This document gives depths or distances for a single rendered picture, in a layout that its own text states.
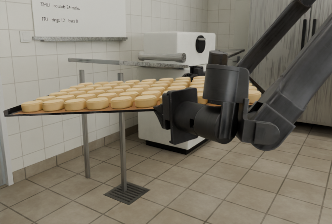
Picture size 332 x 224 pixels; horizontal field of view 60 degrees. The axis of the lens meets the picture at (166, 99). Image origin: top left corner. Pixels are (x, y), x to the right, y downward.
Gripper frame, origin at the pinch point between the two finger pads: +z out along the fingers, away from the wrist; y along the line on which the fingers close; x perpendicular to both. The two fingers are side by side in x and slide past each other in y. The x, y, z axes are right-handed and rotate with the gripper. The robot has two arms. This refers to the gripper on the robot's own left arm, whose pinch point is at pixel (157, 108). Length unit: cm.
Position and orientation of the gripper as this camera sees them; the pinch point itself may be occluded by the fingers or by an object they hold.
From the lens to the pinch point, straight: 62.1
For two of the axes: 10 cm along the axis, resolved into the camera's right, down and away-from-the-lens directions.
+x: 8.0, -1.5, 5.7
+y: 0.5, 9.8, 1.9
